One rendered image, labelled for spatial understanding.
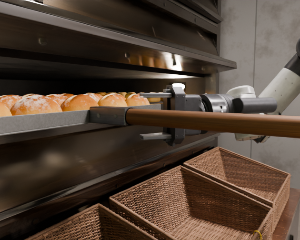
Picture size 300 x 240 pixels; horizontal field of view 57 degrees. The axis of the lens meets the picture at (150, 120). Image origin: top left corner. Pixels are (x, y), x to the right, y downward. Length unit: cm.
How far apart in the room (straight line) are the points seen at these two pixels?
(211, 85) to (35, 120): 165
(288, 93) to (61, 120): 68
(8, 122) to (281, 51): 335
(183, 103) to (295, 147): 312
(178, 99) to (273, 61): 308
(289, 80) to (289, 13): 276
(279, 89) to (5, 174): 81
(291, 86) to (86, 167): 70
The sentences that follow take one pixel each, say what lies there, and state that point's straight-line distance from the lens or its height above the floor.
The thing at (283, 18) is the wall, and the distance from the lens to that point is 367.
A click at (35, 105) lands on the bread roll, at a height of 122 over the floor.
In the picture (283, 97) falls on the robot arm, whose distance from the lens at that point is 94.
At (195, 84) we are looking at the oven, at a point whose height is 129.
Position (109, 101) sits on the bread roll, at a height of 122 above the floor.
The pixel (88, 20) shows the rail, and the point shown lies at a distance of 79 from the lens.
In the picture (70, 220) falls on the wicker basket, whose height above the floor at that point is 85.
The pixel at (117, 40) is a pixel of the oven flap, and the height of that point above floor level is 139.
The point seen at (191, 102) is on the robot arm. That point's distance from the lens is 57.
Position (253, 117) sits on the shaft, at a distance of 42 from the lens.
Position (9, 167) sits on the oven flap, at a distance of 83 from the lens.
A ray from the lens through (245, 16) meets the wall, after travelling 374.
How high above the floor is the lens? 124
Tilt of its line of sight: 6 degrees down
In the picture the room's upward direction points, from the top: straight up
